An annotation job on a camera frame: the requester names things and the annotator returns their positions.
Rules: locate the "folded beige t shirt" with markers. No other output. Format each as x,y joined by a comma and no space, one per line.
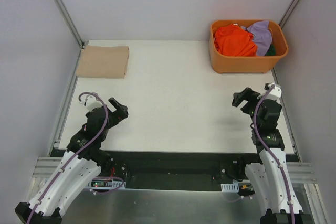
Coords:
103,62

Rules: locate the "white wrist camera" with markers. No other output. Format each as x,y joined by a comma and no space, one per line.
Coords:
272,92
90,102

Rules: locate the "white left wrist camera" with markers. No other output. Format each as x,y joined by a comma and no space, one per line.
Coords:
90,102

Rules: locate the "aluminium frame rail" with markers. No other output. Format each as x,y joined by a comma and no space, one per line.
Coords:
45,166

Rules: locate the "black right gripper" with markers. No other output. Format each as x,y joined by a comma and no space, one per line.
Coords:
248,98

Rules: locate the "lilac t shirt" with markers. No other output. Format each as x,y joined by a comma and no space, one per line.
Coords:
262,37

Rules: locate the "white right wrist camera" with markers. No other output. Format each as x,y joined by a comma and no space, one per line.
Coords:
272,92

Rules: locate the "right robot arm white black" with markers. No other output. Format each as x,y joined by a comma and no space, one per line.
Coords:
270,178

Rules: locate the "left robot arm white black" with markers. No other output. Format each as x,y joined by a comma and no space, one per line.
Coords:
84,165

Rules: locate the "left aluminium corner post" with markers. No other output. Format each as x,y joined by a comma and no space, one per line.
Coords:
70,23

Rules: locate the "orange t shirt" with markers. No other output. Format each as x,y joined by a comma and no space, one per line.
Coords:
234,41

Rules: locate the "orange plastic basket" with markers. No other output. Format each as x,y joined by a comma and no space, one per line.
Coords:
240,64

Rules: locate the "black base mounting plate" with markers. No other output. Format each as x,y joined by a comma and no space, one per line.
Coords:
178,171

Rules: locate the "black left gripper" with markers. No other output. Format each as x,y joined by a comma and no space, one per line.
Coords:
117,112

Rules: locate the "dark green garment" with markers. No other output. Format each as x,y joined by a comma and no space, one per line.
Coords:
271,51

